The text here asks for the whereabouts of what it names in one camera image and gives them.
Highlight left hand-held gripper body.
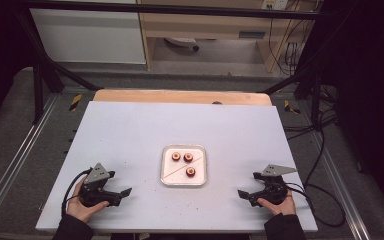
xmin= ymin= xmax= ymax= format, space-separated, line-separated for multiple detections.
xmin=78 ymin=162 xmax=116 ymax=208

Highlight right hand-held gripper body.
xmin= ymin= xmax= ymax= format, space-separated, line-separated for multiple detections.
xmin=253 ymin=164 xmax=298 ymax=206

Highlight white square tray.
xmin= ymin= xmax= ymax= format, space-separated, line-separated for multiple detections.
xmin=160 ymin=144 xmax=208 ymax=187

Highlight person's right hand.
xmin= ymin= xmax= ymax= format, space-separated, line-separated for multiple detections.
xmin=257 ymin=191 xmax=297 ymax=217

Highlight person's left hand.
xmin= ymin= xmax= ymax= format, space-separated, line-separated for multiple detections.
xmin=66 ymin=178 xmax=110 ymax=224

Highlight white board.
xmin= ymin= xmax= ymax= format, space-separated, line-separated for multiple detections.
xmin=35 ymin=101 xmax=318 ymax=234

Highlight yellow black tape strip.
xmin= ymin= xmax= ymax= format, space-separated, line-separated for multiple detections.
xmin=283 ymin=99 xmax=301 ymax=115
xmin=68 ymin=94 xmax=83 ymax=112

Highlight wooden table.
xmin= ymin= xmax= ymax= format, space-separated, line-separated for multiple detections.
xmin=93 ymin=89 xmax=273 ymax=107

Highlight black metal stand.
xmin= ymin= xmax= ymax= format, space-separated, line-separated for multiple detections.
xmin=261 ymin=49 xmax=324 ymax=129
xmin=14 ymin=9 xmax=103 ymax=125

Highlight white cabinet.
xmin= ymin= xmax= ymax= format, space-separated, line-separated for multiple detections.
xmin=29 ymin=8 xmax=147 ymax=65

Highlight white chair base with caster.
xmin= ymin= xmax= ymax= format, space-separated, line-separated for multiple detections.
xmin=164 ymin=37 xmax=200 ymax=52

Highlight light wooden desk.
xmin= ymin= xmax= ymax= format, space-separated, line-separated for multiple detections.
xmin=136 ymin=0 xmax=318 ymax=73

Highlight white power strip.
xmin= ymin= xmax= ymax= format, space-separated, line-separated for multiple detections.
xmin=261 ymin=0 xmax=289 ymax=10

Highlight left hand-held gripper cable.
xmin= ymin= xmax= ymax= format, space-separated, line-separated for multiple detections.
xmin=61 ymin=168 xmax=93 ymax=218

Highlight hand-held gripper cable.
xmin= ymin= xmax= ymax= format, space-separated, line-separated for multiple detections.
xmin=284 ymin=129 xmax=346 ymax=228
xmin=61 ymin=168 xmax=93 ymax=218

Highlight aluminium floor rail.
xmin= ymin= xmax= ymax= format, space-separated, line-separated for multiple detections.
xmin=0 ymin=94 xmax=59 ymax=221
xmin=308 ymin=133 xmax=371 ymax=240

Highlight right hand-held gripper cable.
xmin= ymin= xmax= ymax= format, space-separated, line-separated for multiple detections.
xmin=284 ymin=129 xmax=346 ymax=228

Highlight black floor cables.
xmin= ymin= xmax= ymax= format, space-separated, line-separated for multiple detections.
xmin=284 ymin=84 xmax=339 ymax=141

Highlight bundle of black cables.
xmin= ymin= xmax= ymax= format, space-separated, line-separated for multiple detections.
xmin=268 ymin=8 xmax=316 ymax=76

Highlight black metal frame bar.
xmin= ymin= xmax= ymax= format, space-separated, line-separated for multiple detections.
xmin=16 ymin=0 xmax=321 ymax=20

